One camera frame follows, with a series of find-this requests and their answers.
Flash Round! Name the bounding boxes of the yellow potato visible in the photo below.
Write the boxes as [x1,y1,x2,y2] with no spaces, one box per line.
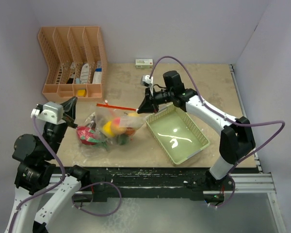
[127,112,141,120]

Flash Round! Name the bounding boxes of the yellow lemon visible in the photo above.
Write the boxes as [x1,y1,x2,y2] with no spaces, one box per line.
[101,121,115,138]

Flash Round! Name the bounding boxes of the green avocado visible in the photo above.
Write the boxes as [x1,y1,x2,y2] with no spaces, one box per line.
[116,134,130,145]

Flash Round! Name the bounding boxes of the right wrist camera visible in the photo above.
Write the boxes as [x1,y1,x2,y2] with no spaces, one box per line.
[141,75,154,95]

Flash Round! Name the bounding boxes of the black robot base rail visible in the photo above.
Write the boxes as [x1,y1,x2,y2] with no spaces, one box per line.
[66,166,235,202]

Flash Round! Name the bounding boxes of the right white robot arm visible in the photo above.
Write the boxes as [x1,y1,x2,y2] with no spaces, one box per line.
[137,70,256,190]

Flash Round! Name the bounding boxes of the peach fruit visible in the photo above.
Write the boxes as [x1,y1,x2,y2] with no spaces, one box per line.
[111,117,127,135]

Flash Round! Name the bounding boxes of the clear zip top bag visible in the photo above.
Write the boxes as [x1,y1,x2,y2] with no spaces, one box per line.
[76,100,146,158]

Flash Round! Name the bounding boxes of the pink dragon fruit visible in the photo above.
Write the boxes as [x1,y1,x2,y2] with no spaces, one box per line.
[76,126,106,146]

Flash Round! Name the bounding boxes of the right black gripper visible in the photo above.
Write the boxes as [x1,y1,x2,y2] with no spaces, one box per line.
[138,86,174,114]

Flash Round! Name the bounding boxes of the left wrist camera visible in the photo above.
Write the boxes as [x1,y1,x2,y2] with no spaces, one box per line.
[31,102,64,125]

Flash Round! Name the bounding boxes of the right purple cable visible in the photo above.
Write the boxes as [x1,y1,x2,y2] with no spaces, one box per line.
[149,56,286,174]

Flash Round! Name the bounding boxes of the orange plastic file organizer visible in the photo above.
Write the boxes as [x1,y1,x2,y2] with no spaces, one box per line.
[38,26,108,102]

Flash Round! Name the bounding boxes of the light green plastic basket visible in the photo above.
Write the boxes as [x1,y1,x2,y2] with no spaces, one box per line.
[145,104,210,165]

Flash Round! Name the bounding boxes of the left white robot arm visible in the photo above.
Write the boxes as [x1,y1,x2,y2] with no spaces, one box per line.
[6,97,90,233]

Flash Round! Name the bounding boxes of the small green white box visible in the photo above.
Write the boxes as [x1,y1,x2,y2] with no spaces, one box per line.
[135,58,153,69]

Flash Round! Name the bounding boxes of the yellow block in organizer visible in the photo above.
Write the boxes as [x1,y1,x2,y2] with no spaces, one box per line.
[77,89,86,97]

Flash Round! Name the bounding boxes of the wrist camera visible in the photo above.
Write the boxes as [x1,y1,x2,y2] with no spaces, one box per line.
[141,75,154,95]
[31,102,64,125]

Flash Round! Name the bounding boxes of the small orange pumpkin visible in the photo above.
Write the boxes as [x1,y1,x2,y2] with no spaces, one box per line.
[124,127,136,136]

